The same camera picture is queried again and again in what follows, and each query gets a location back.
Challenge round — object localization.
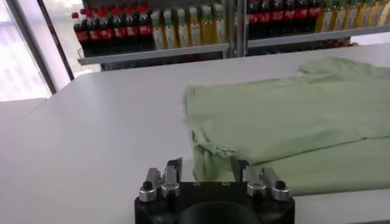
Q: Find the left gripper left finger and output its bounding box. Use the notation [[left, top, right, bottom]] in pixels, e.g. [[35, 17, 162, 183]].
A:
[[138, 157, 183, 203]]

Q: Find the grey drinks shelf rack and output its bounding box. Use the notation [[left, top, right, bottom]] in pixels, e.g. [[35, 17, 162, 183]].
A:
[[236, 0, 390, 57], [71, 0, 237, 72]]

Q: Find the dark window frame post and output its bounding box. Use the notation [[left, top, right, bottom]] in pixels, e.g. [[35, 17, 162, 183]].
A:
[[36, 0, 76, 82]]

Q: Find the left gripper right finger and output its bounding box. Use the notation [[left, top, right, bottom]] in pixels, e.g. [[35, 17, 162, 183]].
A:
[[233, 159, 292, 202]]

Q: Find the yellow tea bottle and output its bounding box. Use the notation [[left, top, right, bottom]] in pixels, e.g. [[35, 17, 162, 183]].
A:
[[188, 6, 202, 46], [380, 0, 390, 26], [315, 0, 333, 33], [358, 0, 372, 28], [175, 8, 190, 48], [151, 11, 165, 50], [345, 0, 359, 30], [163, 9, 177, 49], [200, 5, 214, 46], [370, 0, 384, 27], [331, 0, 347, 30], [212, 3, 227, 44]]

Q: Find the grey window frame post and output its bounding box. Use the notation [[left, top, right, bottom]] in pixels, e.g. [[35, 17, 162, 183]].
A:
[[4, 0, 58, 96]]

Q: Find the cola bottle red cap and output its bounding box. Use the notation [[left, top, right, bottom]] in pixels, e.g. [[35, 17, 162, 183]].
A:
[[71, 12, 89, 57], [137, 5, 154, 51], [124, 7, 140, 52], [270, 0, 284, 37], [97, 10, 112, 54], [295, 0, 308, 34], [85, 10, 100, 55], [247, 0, 260, 40], [283, 0, 296, 36], [307, 0, 321, 33], [111, 9, 126, 52], [258, 0, 271, 39]]

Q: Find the light green polo shirt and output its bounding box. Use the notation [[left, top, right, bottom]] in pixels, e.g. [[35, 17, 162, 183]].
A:
[[184, 56, 390, 197]]

